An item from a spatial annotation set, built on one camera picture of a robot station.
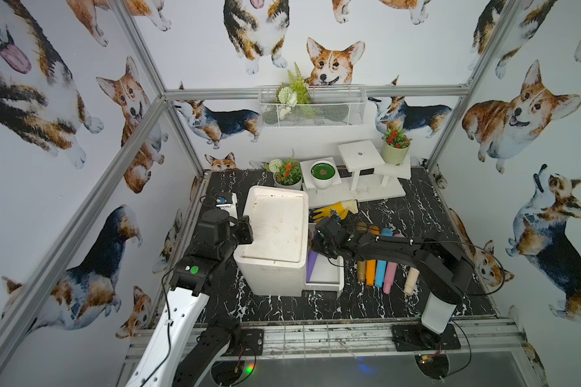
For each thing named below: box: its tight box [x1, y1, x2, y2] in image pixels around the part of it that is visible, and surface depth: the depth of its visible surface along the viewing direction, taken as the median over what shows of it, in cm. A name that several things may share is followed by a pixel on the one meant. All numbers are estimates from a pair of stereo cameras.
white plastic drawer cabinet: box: [233, 185, 310, 297], surface depth 74 cm
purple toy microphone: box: [306, 249, 319, 283], surface depth 87 cm
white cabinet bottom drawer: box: [305, 253, 345, 292], surface depth 86 cm
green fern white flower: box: [275, 61, 311, 121], surface depth 84 cm
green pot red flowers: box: [380, 126, 413, 166], surface depth 98 cm
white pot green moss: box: [309, 159, 338, 191], surface depth 92 cm
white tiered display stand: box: [299, 139, 412, 208], surface depth 102 cm
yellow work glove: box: [312, 199, 360, 221], surface depth 106 cm
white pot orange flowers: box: [262, 148, 303, 191], surface depth 104 cm
